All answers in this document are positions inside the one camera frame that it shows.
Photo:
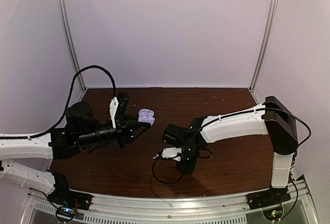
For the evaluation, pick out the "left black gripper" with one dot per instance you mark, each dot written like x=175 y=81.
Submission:
x=124 y=127

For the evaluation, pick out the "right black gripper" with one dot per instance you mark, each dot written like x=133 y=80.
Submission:
x=187 y=168

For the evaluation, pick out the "lavender charging case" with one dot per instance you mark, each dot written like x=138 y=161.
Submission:
x=146 y=116

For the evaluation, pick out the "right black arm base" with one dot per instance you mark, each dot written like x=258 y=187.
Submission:
x=269 y=197

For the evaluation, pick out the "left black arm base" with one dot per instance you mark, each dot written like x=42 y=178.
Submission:
x=64 y=196

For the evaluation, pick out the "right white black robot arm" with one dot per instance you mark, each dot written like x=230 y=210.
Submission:
x=270 y=118

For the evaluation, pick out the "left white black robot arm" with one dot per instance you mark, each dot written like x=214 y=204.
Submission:
x=82 y=131

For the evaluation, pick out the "right small circuit board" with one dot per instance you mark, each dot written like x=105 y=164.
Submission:
x=273 y=214

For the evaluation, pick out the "small circuit board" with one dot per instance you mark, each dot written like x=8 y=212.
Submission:
x=64 y=213
x=273 y=214

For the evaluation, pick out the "left small circuit board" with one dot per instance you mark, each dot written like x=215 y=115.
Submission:
x=64 y=213

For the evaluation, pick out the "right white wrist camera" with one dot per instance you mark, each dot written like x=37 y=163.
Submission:
x=171 y=153

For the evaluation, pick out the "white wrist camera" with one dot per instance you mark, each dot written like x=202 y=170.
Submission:
x=117 y=107
x=171 y=153

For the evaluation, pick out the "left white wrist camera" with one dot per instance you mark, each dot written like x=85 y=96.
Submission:
x=117 y=107

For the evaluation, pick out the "front aluminium rail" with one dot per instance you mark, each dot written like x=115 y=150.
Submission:
x=233 y=208

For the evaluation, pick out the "left aluminium frame post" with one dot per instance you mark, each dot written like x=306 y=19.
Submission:
x=68 y=35

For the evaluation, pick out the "aluminium frame post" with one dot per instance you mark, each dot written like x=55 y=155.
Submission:
x=265 y=42
x=68 y=35

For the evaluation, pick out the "right aluminium frame post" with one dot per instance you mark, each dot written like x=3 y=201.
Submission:
x=265 y=42

